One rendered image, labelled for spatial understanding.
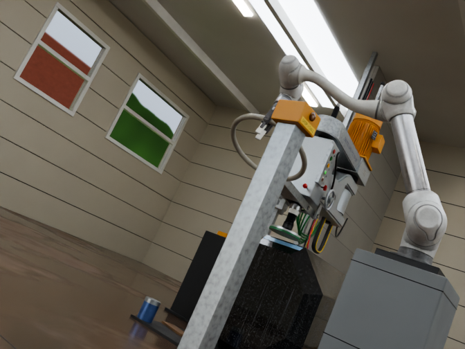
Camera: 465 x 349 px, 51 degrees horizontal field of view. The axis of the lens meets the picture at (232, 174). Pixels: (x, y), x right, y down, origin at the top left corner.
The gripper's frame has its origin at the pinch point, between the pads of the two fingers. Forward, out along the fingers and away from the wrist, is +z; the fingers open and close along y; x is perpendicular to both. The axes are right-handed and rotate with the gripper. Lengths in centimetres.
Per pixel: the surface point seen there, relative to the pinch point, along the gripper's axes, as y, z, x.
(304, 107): -69, 37, -36
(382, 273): 6, 38, -83
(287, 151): -59, 50, -38
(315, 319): 97, 35, -62
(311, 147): 63, -55, -9
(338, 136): 60, -71, -21
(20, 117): 379, -122, 506
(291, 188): 57, -15, -15
